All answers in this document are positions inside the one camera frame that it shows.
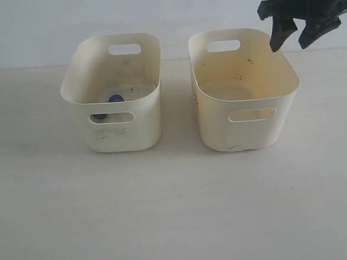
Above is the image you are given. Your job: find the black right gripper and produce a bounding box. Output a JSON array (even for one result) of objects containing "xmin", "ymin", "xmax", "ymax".
[{"xmin": 257, "ymin": 0, "xmax": 347, "ymax": 52}]

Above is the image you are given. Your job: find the cream plastic bin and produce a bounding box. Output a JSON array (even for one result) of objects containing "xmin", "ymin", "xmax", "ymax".
[
  {"xmin": 188, "ymin": 29, "xmax": 300, "ymax": 152},
  {"xmin": 60, "ymin": 33, "xmax": 162, "ymax": 153}
]

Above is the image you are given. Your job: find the blue-capped tube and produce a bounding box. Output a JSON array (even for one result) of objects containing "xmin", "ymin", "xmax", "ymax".
[
  {"xmin": 108, "ymin": 94, "xmax": 124, "ymax": 103},
  {"xmin": 92, "ymin": 113, "xmax": 108, "ymax": 120}
]

